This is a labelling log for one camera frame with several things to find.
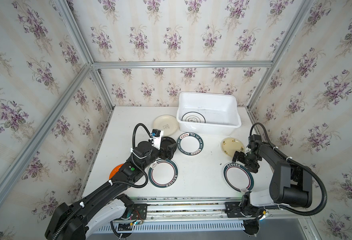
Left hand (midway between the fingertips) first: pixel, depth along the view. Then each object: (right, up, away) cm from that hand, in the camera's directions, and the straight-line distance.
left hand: (169, 139), depth 75 cm
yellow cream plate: (+39, -7, +22) cm, 45 cm away
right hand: (+41, -17, +12) cm, 46 cm away
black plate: (-3, -4, +23) cm, 23 cm away
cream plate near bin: (-3, +8, +33) cm, 34 cm away
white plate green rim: (+39, -23, +9) cm, 46 cm away
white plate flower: (+17, +13, +39) cm, 45 cm away
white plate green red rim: (-5, -22, +13) cm, 26 cm away
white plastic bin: (+38, +19, +41) cm, 59 cm away
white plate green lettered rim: (+13, -6, +24) cm, 28 cm away
